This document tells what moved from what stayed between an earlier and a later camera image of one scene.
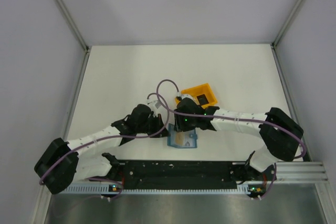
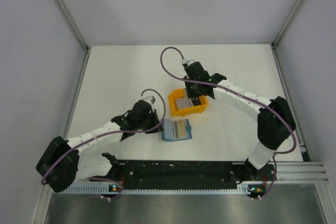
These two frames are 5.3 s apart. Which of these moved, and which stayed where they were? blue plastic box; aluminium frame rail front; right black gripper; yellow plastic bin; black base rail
Moved: yellow plastic bin; right black gripper; blue plastic box
Stayed: aluminium frame rail front; black base rail
